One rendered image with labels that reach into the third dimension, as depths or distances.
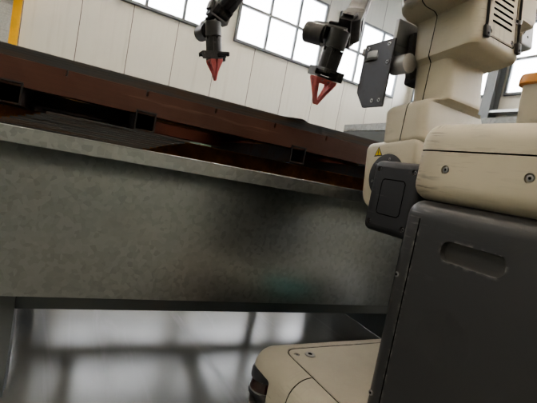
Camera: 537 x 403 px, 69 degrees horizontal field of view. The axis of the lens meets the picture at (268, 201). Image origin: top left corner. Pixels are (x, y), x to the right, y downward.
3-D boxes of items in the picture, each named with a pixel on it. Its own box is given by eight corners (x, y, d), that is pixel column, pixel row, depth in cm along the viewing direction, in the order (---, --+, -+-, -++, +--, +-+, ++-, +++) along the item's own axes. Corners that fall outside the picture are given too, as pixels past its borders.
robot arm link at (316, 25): (360, 9, 106) (358, 40, 113) (324, 1, 111) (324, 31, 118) (338, 28, 100) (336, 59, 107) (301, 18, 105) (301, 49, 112)
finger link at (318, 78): (308, 102, 108) (320, 68, 105) (298, 97, 114) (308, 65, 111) (328, 109, 111) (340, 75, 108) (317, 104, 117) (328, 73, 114)
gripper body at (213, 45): (198, 57, 144) (197, 37, 143) (224, 59, 148) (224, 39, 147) (202, 55, 138) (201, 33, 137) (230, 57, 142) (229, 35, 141)
